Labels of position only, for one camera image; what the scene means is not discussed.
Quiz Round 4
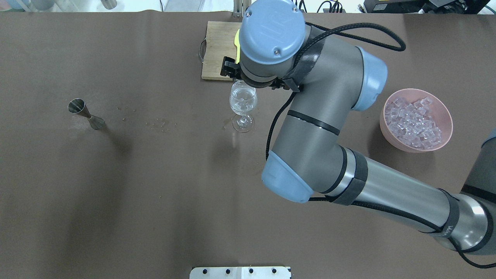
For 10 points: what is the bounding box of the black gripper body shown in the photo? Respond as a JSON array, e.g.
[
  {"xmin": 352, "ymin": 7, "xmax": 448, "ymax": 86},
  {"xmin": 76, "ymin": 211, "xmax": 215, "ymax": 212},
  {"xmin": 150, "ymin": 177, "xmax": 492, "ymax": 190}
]
[{"xmin": 270, "ymin": 78, "xmax": 301, "ymax": 93}]

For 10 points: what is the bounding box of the steel jigger measuring cup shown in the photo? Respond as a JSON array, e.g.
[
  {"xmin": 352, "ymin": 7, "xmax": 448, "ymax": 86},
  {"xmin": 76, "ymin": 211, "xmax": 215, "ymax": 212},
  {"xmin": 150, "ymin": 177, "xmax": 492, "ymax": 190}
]
[{"xmin": 68, "ymin": 98, "xmax": 105, "ymax": 129}]

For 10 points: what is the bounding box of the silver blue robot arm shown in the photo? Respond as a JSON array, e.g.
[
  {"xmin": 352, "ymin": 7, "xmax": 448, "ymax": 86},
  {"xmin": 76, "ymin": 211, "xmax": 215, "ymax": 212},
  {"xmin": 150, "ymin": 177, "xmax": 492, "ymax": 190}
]
[{"xmin": 239, "ymin": 0, "xmax": 495, "ymax": 257}]

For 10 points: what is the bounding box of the clear wine glass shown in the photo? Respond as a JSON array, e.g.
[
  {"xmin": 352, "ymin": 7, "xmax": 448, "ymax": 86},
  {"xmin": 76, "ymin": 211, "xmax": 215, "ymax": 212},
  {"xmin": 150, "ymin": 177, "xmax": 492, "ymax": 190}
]
[{"xmin": 229, "ymin": 81, "xmax": 258, "ymax": 133}]

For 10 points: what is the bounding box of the pink bowl of ice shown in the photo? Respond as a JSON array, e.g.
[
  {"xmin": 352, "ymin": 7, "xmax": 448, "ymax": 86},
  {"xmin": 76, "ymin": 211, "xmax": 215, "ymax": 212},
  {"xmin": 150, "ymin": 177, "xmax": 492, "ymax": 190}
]
[{"xmin": 379, "ymin": 88, "xmax": 453, "ymax": 153}]

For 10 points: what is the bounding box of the yellow plastic knife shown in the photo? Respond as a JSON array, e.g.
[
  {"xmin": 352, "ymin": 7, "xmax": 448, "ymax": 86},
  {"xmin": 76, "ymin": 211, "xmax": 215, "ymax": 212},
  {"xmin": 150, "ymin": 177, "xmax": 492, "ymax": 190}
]
[{"xmin": 234, "ymin": 29, "xmax": 241, "ymax": 64}]

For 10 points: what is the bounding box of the bamboo cutting board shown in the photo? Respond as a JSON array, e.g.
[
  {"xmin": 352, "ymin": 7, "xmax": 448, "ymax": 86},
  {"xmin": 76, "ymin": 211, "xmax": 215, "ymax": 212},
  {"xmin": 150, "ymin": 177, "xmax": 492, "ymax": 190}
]
[{"xmin": 201, "ymin": 21, "xmax": 241, "ymax": 81}]

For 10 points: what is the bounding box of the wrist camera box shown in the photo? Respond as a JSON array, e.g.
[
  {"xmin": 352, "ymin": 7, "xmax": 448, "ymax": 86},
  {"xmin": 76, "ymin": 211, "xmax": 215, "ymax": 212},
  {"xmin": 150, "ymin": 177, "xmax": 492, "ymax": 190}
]
[{"xmin": 220, "ymin": 56, "xmax": 243, "ymax": 81}]

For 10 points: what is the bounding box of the aluminium frame post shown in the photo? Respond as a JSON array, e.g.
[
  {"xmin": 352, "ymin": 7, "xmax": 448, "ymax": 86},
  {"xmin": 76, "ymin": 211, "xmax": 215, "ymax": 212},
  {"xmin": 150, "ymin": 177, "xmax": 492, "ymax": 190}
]
[{"xmin": 232, "ymin": 0, "xmax": 253, "ymax": 18}]

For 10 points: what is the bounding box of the white pedestal column base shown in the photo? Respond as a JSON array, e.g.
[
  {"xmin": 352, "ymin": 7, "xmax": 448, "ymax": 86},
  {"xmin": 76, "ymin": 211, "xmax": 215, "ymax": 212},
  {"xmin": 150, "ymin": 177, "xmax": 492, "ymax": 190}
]
[{"xmin": 189, "ymin": 265, "xmax": 292, "ymax": 279}]

